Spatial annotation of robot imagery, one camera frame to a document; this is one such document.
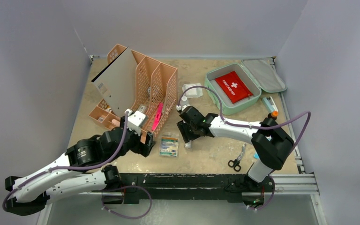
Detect red first aid pouch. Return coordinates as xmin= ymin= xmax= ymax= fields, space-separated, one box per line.
xmin=214 ymin=71 xmax=253 ymax=104

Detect white gauze pad packet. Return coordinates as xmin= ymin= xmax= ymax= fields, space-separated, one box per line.
xmin=182 ymin=83 xmax=203 ymax=98

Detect pink plastic desk organizer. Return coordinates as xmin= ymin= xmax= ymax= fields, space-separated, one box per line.
xmin=89 ymin=49 xmax=178 ymax=143

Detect black handled scissors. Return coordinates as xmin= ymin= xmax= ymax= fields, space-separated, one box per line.
xmin=227 ymin=143 xmax=247 ymax=172

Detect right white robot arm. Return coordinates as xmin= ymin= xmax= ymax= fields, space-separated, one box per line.
xmin=176 ymin=105 xmax=295 ymax=191

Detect green orange dressing packet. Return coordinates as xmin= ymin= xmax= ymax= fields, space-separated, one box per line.
xmin=159 ymin=133 xmax=179 ymax=157

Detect grey folder board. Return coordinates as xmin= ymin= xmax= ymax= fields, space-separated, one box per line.
xmin=91 ymin=45 xmax=138 ymax=117

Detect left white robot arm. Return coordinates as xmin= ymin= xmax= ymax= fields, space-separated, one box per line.
xmin=2 ymin=127 xmax=155 ymax=216

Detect black table front rail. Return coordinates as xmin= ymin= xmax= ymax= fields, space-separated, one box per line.
xmin=48 ymin=172 xmax=319 ymax=206

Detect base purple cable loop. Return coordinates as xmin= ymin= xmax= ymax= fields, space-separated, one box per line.
xmin=101 ymin=181 xmax=155 ymax=219

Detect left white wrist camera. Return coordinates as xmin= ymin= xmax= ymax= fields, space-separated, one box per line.
xmin=125 ymin=109 xmax=147 ymax=136

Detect mint green storage case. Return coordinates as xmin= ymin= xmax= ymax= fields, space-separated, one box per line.
xmin=204 ymin=58 xmax=287 ymax=115

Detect pink marker pen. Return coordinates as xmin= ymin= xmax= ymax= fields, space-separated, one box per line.
xmin=151 ymin=103 xmax=164 ymax=131

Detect brown bottle orange cap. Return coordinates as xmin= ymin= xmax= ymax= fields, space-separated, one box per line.
xmin=268 ymin=111 xmax=278 ymax=120

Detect small white plastic bottle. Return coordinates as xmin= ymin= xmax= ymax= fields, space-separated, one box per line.
xmin=180 ymin=96 xmax=189 ymax=106

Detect blue white bandage roll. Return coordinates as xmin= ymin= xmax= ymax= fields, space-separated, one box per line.
xmin=184 ymin=141 xmax=192 ymax=149

